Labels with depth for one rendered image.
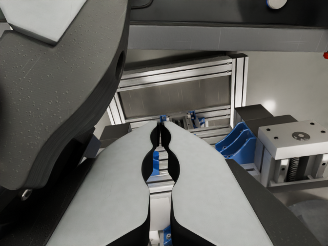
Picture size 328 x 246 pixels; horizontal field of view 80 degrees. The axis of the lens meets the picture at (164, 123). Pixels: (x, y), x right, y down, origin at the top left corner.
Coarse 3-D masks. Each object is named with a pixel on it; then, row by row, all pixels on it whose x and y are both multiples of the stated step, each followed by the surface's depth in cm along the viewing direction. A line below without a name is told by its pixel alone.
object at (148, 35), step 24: (0, 24) 33; (144, 24) 34; (168, 24) 34; (192, 24) 34; (216, 24) 34; (240, 24) 34; (264, 24) 42; (288, 24) 44; (144, 48) 35; (168, 48) 35; (192, 48) 36; (216, 48) 36; (240, 48) 36; (264, 48) 36; (288, 48) 36; (312, 48) 36
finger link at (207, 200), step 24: (168, 144) 11; (192, 144) 9; (168, 168) 10; (192, 168) 8; (216, 168) 8; (192, 192) 7; (216, 192) 7; (240, 192) 7; (192, 216) 6; (216, 216) 6; (240, 216) 6; (192, 240) 6; (216, 240) 6; (240, 240) 6; (264, 240) 6
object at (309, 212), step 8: (312, 200) 44; (320, 200) 44; (296, 208) 43; (304, 208) 43; (312, 208) 42; (320, 208) 42; (304, 216) 42; (312, 216) 41; (320, 216) 41; (304, 224) 41; (312, 224) 41; (320, 224) 40; (312, 232) 40; (320, 232) 39; (320, 240) 39
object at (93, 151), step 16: (80, 144) 10; (96, 144) 11; (64, 160) 9; (80, 160) 9; (64, 176) 9; (0, 192) 5; (16, 192) 5; (32, 192) 7; (0, 208) 5; (16, 208) 6; (0, 224) 5
